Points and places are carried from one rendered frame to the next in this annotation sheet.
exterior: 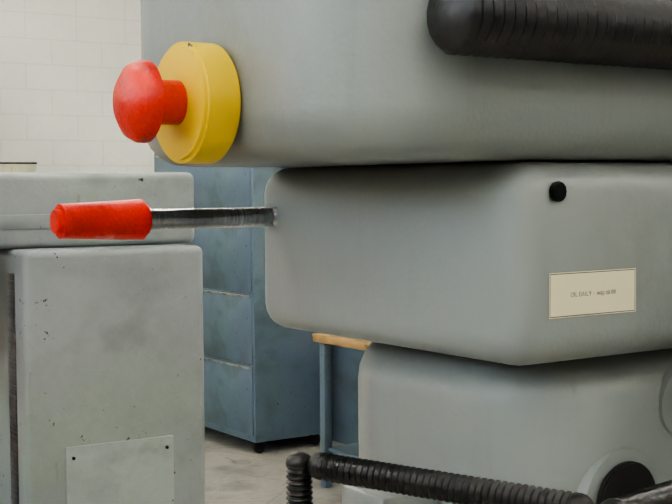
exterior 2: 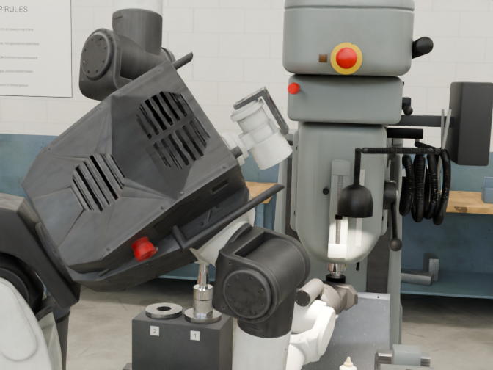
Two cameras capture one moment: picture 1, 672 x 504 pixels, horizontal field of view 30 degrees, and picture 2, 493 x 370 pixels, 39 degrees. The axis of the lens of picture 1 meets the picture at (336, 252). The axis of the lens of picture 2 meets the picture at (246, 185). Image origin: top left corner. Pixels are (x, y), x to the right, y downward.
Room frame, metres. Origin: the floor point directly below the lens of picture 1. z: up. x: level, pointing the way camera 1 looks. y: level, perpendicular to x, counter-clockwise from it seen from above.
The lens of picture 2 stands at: (-0.14, 1.21, 1.71)
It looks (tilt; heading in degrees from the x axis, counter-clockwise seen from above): 8 degrees down; 312
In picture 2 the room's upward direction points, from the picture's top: 1 degrees clockwise
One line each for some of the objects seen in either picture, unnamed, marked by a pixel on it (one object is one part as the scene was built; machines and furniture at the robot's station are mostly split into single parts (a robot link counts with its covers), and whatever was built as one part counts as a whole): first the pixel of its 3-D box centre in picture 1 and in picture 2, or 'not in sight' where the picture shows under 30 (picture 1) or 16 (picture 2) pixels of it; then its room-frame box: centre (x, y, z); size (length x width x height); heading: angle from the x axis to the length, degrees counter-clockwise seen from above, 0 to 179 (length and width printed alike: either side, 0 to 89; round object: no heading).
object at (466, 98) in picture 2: not in sight; (470, 122); (0.65, -0.56, 1.62); 0.20 x 0.09 x 0.21; 124
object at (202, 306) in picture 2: not in sight; (202, 301); (1.00, 0.07, 1.19); 0.05 x 0.05 x 0.06
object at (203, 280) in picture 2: not in sight; (203, 263); (1.00, 0.07, 1.28); 0.03 x 0.03 x 0.11
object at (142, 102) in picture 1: (152, 101); (346, 58); (0.61, 0.09, 1.76); 0.04 x 0.03 x 0.04; 34
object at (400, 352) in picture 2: not in sight; (406, 360); (0.61, -0.22, 1.07); 0.06 x 0.05 x 0.06; 36
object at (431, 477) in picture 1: (455, 488); (400, 150); (0.57, -0.05, 1.58); 0.17 x 0.01 x 0.01; 52
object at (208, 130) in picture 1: (195, 103); (346, 58); (0.63, 0.07, 1.76); 0.06 x 0.02 x 0.06; 34
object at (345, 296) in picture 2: not in sight; (323, 301); (0.73, -0.03, 1.23); 0.13 x 0.12 x 0.10; 19
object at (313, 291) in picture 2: not in sight; (304, 308); (0.70, 0.08, 1.25); 0.11 x 0.11 x 0.11; 19
